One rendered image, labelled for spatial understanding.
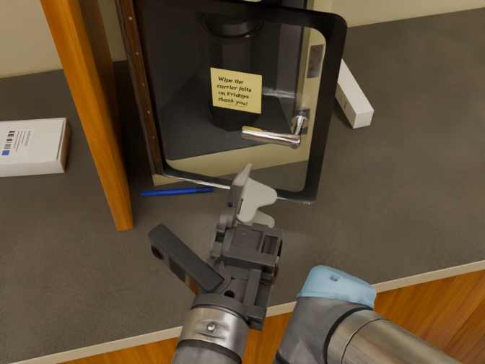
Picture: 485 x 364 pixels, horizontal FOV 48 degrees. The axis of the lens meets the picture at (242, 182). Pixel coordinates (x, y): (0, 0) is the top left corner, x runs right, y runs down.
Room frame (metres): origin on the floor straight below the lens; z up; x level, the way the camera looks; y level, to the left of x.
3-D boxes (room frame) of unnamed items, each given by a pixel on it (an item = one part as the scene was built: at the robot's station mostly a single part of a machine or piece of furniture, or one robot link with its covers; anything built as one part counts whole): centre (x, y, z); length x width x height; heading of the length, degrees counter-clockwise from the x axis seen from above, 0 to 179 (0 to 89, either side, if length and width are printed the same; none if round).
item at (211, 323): (0.24, 0.03, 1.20); 0.08 x 0.05 x 0.08; 76
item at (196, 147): (0.61, 0.02, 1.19); 0.30 x 0.01 x 0.40; 76
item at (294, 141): (0.56, -0.05, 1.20); 0.10 x 0.05 x 0.03; 76
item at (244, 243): (0.32, 0.01, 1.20); 0.12 x 0.09 x 0.08; 166
